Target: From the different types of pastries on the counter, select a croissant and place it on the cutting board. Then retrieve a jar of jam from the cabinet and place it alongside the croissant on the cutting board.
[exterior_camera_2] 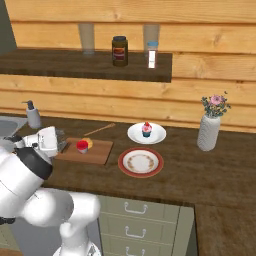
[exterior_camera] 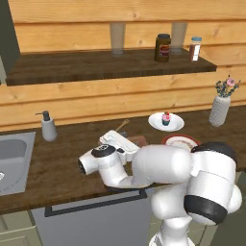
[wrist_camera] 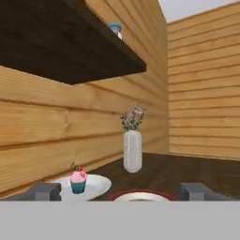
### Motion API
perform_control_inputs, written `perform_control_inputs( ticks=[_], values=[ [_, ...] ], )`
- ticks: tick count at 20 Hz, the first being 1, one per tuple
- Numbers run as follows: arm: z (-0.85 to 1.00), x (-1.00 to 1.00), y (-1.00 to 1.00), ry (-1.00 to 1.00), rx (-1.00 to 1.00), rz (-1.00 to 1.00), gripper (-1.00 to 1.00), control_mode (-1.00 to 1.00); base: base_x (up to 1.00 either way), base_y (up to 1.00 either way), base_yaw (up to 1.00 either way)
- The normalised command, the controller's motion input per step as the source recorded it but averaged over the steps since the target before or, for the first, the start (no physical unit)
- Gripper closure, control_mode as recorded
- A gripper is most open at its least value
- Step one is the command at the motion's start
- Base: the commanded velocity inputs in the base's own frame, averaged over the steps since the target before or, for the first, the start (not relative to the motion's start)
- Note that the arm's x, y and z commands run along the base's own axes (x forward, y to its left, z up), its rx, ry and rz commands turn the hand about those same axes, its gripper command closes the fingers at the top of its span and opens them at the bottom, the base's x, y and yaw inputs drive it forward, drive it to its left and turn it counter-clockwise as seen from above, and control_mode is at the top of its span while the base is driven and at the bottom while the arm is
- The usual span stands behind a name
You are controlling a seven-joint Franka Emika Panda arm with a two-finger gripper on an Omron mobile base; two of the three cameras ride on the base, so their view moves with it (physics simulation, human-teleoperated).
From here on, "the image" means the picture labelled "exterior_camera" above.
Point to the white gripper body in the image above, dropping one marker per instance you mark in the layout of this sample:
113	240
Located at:
121	141

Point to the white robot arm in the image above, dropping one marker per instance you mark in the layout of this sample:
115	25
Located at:
166	166

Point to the dark jam jar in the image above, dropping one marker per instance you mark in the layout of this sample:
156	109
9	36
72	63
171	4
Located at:
162	48

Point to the reddish brown flat block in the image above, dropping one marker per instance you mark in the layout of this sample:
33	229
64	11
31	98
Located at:
140	141

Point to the pink cupcake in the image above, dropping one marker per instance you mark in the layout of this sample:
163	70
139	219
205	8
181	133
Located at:
166	119

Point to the white plate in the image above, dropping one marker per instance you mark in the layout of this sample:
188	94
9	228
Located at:
175	123

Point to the red rimmed plate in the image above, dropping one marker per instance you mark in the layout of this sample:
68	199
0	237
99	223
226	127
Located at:
181	140

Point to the grey soap dispenser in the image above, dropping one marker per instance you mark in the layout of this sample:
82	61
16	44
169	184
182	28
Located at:
49	128

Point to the dark wooden shelf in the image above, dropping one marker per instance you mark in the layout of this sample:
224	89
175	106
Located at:
96	65

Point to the grey dishwasher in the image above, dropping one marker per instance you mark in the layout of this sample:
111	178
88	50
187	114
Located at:
96	224

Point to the white vase with flowers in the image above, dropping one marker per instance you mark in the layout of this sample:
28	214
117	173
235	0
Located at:
219	110

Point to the clear drinking glass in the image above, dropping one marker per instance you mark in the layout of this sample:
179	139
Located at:
117	36
178	35

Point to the steel sink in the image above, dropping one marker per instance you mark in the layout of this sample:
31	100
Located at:
14	160

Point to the spice shaker with blue lid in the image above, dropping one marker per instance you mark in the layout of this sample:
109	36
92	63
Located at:
194	49

